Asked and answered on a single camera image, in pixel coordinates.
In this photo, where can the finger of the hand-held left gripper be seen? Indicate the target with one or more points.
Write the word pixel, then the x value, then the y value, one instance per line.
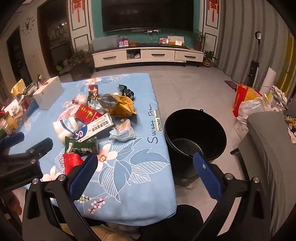
pixel 41 144
pixel 12 139

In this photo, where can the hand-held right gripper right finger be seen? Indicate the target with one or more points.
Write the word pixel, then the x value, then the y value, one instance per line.
pixel 207 178

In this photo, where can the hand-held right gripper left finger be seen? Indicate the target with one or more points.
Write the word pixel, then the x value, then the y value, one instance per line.
pixel 83 173

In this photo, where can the red carton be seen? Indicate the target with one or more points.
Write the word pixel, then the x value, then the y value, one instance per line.
pixel 71 163

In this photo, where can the white blue plastic wrapper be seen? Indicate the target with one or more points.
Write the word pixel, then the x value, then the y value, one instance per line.
pixel 66 126

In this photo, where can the pink packet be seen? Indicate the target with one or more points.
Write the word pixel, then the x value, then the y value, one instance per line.
pixel 68 113

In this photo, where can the white blue medicine box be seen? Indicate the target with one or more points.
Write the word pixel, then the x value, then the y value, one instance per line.
pixel 94 129

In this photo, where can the black bucket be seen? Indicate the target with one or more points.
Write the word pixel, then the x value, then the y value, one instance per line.
pixel 196 129

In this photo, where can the red cigarette pack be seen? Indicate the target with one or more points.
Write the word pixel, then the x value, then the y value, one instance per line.
pixel 86 114

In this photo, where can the light blue wrapper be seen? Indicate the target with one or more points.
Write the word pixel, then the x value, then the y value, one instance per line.
pixel 122 131

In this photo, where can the blue face mask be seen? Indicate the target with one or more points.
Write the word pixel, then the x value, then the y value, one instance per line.
pixel 94 104

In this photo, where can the red green snack packet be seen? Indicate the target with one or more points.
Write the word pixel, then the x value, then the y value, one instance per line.
pixel 93 91

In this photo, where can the clear plastic bag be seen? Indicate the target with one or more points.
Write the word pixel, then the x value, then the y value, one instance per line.
pixel 108 100

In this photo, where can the yellow foil bag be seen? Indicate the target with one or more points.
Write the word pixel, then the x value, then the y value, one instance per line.
pixel 123 106

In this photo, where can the dark green packet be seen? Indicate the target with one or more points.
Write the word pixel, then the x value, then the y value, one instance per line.
pixel 126 91

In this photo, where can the person's left hand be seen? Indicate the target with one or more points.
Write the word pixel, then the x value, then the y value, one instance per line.
pixel 13 205

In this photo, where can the yellow paper bag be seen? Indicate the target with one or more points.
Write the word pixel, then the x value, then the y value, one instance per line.
pixel 18 87

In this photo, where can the grey sofa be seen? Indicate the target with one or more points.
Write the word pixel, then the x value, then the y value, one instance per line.
pixel 268 150

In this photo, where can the large white plastic bag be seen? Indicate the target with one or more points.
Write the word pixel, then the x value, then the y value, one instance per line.
pixel 251 107

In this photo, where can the red yellow shopping bag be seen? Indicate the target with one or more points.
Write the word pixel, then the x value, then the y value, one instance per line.
pixel 242 95

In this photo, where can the cluster of potted plants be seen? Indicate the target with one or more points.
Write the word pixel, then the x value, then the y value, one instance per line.
pixel 81 56

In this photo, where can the dark floor mat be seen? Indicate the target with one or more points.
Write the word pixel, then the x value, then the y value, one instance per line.
pixel 230 84

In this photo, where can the pile of clothes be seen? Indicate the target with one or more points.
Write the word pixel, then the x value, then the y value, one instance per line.
pixel 291 127

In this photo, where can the crumpled grey white cloth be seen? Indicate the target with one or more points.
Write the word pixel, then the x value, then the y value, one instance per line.
pixel 278 97

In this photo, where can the dark display cabinet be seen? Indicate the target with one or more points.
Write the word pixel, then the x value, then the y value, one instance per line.
pixel 55 34

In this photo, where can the white paper roll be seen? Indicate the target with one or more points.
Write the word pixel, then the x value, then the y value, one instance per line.
pixel 268 78

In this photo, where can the upright vacuum cleaner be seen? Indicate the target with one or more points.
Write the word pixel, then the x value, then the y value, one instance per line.
pixel 253 69

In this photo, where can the small potted plant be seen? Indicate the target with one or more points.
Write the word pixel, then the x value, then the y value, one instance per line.
pixel 208 59

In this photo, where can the grey panel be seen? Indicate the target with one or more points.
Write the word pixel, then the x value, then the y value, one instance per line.
pixel 105 43

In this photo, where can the white television cabinet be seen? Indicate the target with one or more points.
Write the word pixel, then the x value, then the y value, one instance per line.
pixel 157 55

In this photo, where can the small brown box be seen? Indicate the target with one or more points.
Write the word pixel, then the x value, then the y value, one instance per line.
pixel 133 44

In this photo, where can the tall potted plant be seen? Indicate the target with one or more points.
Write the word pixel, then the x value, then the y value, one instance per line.
pixel 198 39

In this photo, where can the white yellow gift box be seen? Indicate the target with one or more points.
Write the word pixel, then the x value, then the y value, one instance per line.
pixel 177 41

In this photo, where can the red knot decoration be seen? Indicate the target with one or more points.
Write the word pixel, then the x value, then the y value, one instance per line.
pixel 213 7
pixel 78 7

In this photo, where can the red gift box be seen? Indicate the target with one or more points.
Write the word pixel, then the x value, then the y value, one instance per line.
pixel 163 41

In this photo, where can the yellow patterned curtain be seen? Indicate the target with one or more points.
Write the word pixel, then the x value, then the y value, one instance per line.
pixel 289 60

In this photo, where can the grey curtain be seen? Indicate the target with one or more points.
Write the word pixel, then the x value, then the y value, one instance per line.
pixel 242 27

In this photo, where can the television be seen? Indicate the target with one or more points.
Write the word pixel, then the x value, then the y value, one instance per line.
pixel 148 14

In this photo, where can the wall clock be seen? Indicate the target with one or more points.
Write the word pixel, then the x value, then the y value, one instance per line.
pixel 28 25

